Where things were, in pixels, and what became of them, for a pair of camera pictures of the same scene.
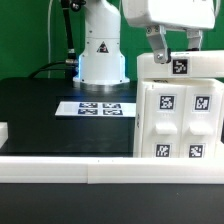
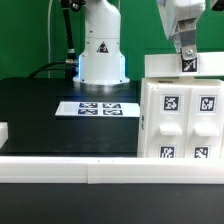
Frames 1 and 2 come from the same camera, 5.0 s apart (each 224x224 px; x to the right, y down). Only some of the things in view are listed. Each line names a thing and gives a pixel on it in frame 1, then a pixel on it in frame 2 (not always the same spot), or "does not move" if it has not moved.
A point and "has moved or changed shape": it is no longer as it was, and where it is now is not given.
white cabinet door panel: [163, 121] has moved or changed shape
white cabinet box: [179, 118] does not move
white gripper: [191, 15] -> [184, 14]
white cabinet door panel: [202, 122] has moved or changed shape
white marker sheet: [97, 109] does not move
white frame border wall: [106, 169] does not move
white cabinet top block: [183, 64] has moved or changed shape
